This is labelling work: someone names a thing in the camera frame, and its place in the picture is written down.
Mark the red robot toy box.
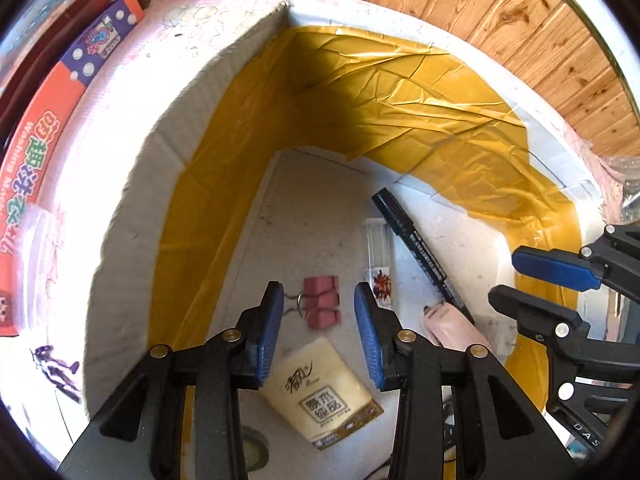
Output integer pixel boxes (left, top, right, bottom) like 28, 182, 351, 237
0, 0, 132, 131

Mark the purple action figure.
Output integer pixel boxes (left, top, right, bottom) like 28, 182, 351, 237
29, 344, 83, 405

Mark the bubble wrap sheet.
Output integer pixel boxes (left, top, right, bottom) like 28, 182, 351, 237
597, 152, 640, 226

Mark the pink binder clip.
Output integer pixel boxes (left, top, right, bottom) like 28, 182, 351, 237
282, 275, 343, 330

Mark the clear plastic container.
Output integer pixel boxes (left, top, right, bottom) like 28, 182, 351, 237
20, 202, 68, 331

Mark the orange and purple toy box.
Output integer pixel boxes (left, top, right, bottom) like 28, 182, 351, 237
0, 0, 146, 338

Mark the clear tube with red print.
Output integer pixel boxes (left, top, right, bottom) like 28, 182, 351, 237
364, 217, 396, 306

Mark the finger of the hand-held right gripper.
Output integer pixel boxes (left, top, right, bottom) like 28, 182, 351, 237
511, 225, 640, 306
488, 285, 640, 376

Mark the pink printed blanket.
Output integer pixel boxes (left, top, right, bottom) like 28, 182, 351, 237
0, 0, 640, 461

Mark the green tape roll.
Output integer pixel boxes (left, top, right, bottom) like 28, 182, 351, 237
242, 430, 271, 471

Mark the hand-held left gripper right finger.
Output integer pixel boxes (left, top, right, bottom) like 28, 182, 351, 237
354, 282, 576, 480

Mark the white foam box yellow lining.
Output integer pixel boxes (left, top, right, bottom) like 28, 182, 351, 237
82, 0, 608, 480

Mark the pink and white stapler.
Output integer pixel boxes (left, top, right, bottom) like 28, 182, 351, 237
421, 302, 493, 356

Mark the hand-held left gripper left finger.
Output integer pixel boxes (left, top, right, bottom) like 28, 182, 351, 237
57, 280, 286, 480

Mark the black marker pen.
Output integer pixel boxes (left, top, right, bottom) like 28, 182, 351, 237
371, 187, 476, 326

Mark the beige tissue packet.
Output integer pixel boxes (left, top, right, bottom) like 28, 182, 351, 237
260, 336, 385, 451

